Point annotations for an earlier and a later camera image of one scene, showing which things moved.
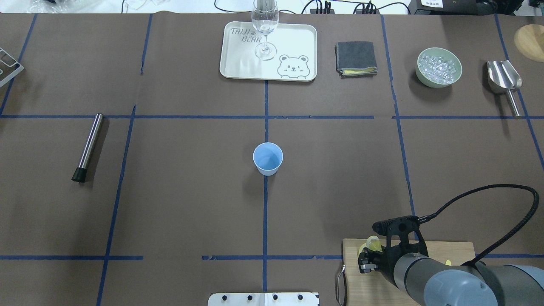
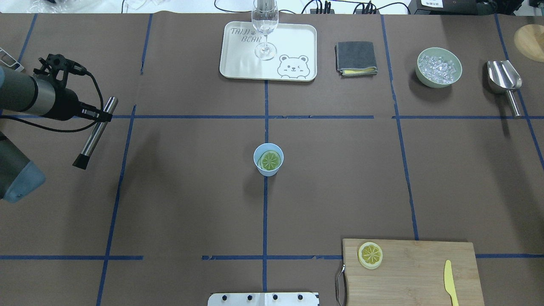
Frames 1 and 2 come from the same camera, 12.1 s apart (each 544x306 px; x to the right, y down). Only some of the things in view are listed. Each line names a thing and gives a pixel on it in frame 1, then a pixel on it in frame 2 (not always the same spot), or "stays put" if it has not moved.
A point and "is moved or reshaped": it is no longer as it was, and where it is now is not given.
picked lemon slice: [372, 242] -> [269, 160]
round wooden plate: [529, 40] stays put
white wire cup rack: [9, 66] stays put
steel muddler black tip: [80, 174] is moved or reshaped
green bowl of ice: [437, 68] stays put
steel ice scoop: [503, 78] stays put
